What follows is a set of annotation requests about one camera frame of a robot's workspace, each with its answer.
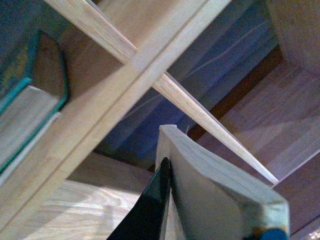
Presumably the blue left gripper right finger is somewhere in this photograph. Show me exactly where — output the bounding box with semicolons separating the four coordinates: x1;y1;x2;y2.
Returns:
257;228;288;240

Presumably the white illustrated paperback book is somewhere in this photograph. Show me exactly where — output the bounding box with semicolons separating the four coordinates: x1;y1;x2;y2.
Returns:
156;125;290;240

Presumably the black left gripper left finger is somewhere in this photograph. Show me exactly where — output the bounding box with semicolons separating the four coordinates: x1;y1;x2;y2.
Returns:
108;157;171;240

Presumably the light wooden bookshelf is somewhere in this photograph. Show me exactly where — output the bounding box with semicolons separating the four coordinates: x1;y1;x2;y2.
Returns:
0;0;320;240

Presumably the thin white cable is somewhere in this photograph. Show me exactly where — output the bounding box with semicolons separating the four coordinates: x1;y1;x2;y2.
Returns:
121;19;271;121

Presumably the dark blue curtain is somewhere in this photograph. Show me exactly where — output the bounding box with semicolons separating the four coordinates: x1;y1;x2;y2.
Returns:
0;0;278;169

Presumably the teal hardcover book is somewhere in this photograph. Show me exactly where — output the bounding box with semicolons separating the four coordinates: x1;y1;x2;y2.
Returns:
0;31;69;172

